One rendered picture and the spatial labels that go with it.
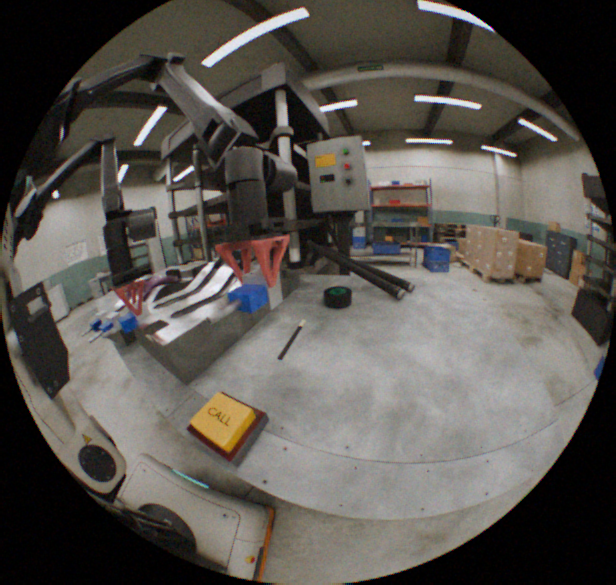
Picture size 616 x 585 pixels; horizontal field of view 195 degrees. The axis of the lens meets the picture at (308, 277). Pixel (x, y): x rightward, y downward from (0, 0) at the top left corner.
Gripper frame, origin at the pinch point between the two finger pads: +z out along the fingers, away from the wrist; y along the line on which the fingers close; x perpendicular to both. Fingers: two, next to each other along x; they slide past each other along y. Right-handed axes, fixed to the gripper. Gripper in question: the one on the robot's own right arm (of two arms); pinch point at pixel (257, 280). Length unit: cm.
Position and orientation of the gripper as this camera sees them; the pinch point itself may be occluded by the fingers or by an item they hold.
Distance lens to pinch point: 28.5
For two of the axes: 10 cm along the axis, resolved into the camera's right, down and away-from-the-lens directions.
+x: -3.8, 3.0, -8.8
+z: 0.8, 9.5, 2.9
